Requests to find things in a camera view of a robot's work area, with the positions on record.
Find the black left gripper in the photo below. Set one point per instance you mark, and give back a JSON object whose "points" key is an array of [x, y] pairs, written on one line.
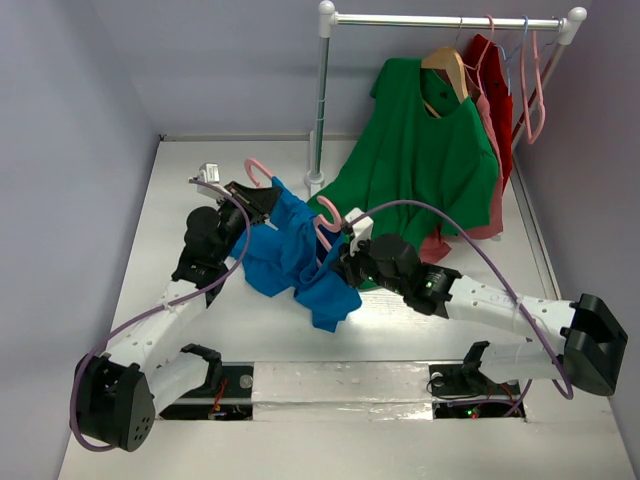
{"points": [[258, 202]]}

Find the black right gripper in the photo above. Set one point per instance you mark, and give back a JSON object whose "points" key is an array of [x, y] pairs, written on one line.
{"points": [[348, 262]]}

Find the blue t-shirt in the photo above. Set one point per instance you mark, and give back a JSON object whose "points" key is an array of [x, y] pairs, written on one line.
{"points": [[286, 253]]}

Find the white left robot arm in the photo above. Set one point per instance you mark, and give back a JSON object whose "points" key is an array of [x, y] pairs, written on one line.
{"points": [[145, 364]]}

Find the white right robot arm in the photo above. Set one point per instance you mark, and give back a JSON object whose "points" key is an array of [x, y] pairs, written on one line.
{"points": [[580, 342]]}

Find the pink t-shirt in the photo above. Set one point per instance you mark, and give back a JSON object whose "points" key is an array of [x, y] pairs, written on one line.
{"points": [[457, 167]]}

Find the green t-shirt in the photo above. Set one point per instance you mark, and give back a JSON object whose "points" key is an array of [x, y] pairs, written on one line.
{"points": [[381, 168]]}

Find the wooden hanger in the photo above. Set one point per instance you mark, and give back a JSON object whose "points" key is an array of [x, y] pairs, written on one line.
{"points": [[450, 62]]}

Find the red t-shirt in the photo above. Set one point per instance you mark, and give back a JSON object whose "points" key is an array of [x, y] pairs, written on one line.
{"points": [[497, 93]]}

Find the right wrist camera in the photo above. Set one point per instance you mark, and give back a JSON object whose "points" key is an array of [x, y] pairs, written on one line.
{"points": [[359, 229]]}

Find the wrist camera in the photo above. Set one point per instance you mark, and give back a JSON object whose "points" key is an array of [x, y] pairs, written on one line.
{"points": [[207, 180], [359, 229]]}

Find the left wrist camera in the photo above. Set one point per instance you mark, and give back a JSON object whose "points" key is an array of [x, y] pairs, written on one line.
{"points": [[207, 180]]}

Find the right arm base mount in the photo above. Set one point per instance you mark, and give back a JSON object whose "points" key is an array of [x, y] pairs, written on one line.
{"points": [[461, 391]]}

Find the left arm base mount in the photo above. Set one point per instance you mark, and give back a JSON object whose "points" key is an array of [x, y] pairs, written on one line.
{"points": [[225, 394]]}

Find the blue wire hanger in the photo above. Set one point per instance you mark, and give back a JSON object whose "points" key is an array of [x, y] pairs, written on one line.
{"points": [[509, 59]]}

